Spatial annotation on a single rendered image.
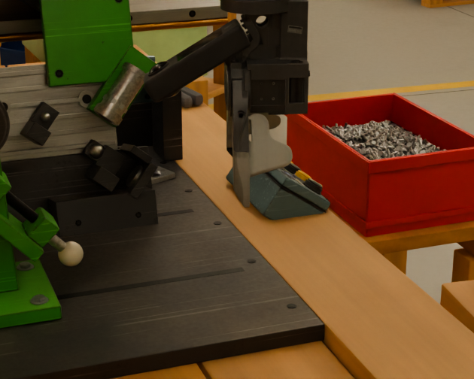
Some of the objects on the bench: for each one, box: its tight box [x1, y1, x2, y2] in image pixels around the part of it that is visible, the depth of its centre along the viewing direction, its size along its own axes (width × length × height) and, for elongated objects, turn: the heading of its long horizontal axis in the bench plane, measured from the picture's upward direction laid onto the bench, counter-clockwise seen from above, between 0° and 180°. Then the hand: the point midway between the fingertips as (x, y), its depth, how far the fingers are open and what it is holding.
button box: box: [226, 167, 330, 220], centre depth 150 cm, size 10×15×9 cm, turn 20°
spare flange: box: [151, 166, 175, 184], centre depth 157 cm, size 6×4×1 cm
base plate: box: [0, 146, 324, 379], centre depth 158 cm, size 42×110×2 cm, turn 20°
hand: (234, 183), depth 116 cm, fingers open, 14 cm apart
